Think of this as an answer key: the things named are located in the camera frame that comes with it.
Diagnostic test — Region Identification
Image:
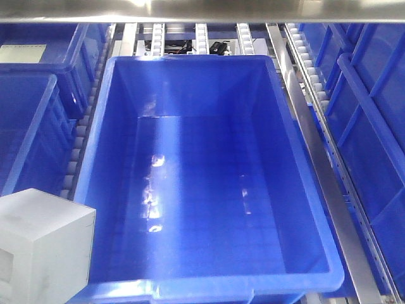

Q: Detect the blue bin right side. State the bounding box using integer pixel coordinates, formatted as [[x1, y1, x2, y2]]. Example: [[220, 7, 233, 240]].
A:
[[298, 23, 404, 295]]

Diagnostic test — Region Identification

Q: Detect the gray hollow cube base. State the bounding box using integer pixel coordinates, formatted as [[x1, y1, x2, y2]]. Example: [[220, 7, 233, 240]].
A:
[[1, 189, 96, 303]]

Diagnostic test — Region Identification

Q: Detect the blue bin left far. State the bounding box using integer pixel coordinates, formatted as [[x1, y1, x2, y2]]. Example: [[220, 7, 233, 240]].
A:
[[1, 23, 109, 119]]

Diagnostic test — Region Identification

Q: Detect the blue bin left near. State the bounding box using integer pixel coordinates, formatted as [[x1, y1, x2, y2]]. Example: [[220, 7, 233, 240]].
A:
[[1, 72, 75, 196]]

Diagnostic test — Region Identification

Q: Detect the large blue target bin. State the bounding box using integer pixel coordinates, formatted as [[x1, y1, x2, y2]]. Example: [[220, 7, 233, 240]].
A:
[[72, 55, 344, 303]]

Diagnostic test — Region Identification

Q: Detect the roller conveyor rail right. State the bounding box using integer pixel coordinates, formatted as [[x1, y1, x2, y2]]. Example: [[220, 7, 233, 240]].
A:
[[266, 23, 402, 303]]

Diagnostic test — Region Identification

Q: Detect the steel shelf beam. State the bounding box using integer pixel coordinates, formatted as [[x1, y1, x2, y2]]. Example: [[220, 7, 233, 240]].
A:
[[1, 1, 404, 23]]

